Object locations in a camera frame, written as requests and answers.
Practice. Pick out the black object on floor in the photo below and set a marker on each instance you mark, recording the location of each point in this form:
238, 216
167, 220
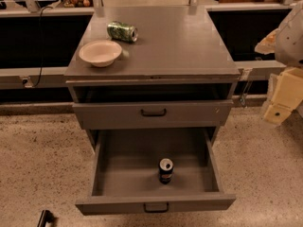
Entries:
46, 219

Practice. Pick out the grey drawer cabinet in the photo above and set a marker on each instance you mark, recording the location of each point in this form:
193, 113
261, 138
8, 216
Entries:
178, 56

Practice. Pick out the metal hook on rail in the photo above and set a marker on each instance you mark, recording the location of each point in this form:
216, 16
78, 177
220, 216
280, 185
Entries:
247, 82

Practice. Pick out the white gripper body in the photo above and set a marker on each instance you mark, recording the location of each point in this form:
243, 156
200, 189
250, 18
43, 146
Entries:
291, 40

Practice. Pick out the black top drawer handle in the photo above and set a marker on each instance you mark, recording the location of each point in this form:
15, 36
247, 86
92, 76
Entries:
153, 113

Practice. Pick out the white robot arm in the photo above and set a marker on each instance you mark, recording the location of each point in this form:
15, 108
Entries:
286, 42

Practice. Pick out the blue pepsi can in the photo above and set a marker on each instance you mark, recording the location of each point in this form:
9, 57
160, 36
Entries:
165, 170

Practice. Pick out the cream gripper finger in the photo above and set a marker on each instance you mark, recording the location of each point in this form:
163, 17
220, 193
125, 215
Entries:
275, 115

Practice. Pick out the white bowl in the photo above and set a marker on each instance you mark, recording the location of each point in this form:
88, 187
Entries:
100, 53

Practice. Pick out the black middle drawer handle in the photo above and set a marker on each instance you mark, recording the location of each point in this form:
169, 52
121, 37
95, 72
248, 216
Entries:
156, 207

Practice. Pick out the black drawer handle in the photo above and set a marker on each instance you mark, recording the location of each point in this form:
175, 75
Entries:
153, 113
156, 207

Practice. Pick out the open grey middle drawer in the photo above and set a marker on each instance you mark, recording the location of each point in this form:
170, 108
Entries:
126, 172

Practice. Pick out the green soda can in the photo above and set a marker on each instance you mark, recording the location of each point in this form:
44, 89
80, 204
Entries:
122, 32

